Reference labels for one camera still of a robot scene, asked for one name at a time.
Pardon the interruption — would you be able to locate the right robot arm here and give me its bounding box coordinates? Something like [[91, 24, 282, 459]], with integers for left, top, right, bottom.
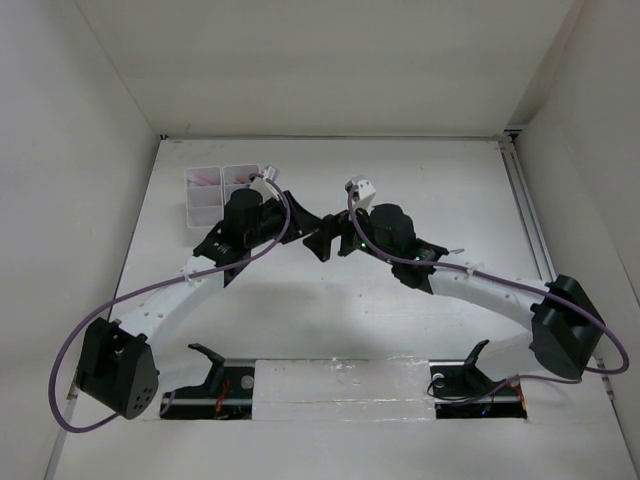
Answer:
[[304, 204, 604, 394]]

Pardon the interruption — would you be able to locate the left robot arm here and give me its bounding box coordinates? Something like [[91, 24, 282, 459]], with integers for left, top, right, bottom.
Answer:
[[76, 188, 321, 419]]

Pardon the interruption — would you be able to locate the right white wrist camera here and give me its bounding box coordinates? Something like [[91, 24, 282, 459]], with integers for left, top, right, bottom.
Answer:
[[345, 176, 376, 216]]

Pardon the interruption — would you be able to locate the aluminium rail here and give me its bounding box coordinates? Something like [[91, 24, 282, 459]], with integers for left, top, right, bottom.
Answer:
[[499, 129, 616, 401]]

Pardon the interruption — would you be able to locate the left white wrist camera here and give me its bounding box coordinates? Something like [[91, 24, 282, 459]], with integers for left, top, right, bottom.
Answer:
[[250, 165, 279, 202]]

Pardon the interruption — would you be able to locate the pink highlighter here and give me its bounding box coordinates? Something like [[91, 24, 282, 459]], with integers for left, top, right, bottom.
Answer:
[[189, 174, 214, 186]]

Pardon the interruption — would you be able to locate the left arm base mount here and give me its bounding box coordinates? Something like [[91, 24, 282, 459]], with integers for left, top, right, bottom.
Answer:
[[159, 343, 256, 421]]

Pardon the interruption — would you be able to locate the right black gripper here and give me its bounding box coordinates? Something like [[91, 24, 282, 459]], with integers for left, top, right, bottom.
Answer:
[[302, 198, 398, 266]]

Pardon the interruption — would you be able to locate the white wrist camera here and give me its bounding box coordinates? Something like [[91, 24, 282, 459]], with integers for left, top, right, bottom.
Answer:
[[345, 176, 376, 216], [250, 165, 279, 202]]

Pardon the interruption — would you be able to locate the white compartment organizer tray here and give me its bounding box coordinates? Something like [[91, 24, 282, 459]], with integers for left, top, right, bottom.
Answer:
[[184, 164, 261, 230]]

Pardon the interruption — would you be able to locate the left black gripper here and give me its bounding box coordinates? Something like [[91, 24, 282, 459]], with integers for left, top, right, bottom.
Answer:
[[245, 191, 322, 250]]

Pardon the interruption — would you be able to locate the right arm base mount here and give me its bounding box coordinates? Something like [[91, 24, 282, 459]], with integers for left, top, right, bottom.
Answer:
[[426, 340, 527, 420]]

